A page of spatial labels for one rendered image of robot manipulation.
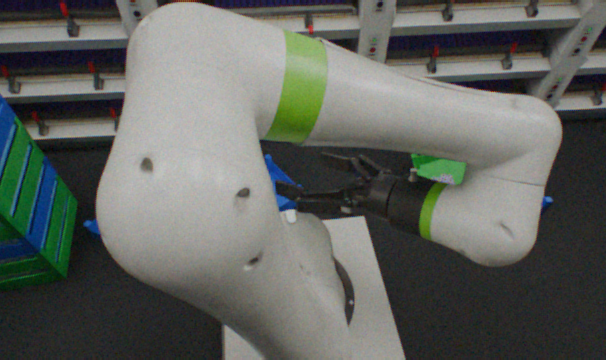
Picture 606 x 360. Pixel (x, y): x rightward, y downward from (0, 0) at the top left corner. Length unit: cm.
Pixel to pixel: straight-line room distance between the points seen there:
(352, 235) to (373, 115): 57
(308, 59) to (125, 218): 23
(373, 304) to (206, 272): 66
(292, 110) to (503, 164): 30
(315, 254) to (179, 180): 44
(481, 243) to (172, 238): 43
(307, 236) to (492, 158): 30
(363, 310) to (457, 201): 38
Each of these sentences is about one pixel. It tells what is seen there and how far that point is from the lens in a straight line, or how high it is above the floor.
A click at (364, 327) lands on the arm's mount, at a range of 89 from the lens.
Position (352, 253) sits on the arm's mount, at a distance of 95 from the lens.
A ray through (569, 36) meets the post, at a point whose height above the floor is 41.
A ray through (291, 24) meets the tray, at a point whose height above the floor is 49.
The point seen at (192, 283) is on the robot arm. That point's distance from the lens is 28.
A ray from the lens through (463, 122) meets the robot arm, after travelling 51.
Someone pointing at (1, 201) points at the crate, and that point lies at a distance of 121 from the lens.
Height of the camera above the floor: 115
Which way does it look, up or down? 50 degrees down
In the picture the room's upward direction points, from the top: straight up
